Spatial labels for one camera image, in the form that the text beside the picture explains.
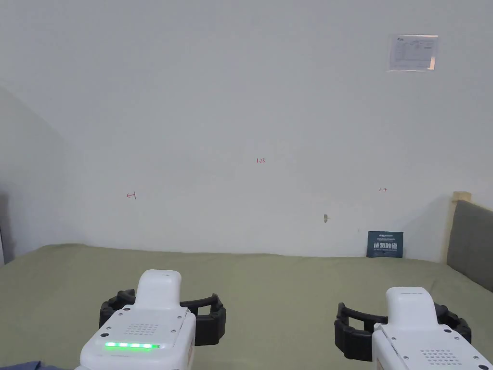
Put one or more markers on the white paper notice in sleeve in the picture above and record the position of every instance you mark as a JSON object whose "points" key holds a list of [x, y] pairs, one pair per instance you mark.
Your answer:
{"points": [[413, 52]]}

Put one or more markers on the grey padded headboard, wooden frame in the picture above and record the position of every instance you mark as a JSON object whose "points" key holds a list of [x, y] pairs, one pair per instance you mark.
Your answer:
{"points": [[472, 239]]}

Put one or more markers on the dark blue garment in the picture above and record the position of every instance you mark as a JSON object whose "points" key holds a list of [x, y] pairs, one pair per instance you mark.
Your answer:
{"points": [[23, 365]]}

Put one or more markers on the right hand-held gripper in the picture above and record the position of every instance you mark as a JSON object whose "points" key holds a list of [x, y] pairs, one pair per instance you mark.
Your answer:
{"points": [[416, 331]]}

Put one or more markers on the dark blue sign card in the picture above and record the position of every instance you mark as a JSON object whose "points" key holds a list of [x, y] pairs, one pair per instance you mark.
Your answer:
{"points": [[385, 244]]}

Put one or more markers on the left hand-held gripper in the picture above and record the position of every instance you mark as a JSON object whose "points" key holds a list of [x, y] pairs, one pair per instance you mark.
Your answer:
{"points": [[154, 308]]}

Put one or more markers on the bed with pale green sheet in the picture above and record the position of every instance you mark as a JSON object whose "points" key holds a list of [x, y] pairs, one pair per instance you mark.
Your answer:
{"points": [[277, 285]]}

